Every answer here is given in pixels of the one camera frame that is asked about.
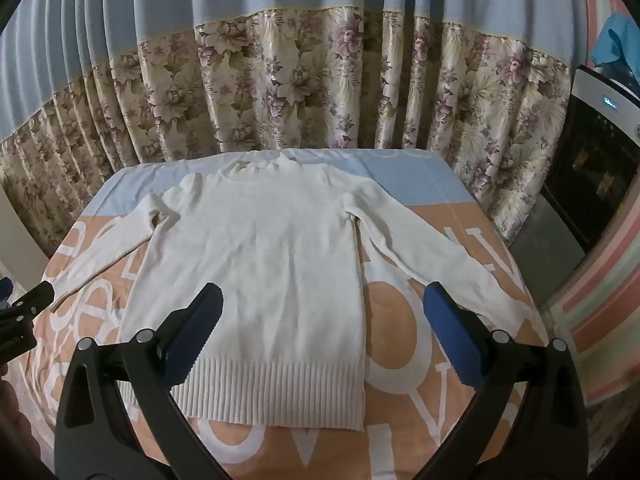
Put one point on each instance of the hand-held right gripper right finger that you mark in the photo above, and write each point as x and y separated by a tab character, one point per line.
447	332

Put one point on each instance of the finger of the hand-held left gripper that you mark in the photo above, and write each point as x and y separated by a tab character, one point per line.
35	297
4	291

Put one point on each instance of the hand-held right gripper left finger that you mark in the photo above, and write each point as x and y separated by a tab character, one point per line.
192	337

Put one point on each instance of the white knit sweater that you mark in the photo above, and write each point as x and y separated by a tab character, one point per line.
260	260

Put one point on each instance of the orange and blue printed bedsheet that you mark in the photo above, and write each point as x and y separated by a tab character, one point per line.
400	310

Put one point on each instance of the white panel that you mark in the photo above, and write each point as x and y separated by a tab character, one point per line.
20	240

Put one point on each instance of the black glass-door appliance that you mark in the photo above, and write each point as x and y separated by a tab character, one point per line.
595	170

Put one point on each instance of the floral and blue curtain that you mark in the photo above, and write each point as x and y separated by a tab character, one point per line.
300	85

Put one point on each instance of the blue cloth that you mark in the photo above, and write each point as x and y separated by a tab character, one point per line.
617	42

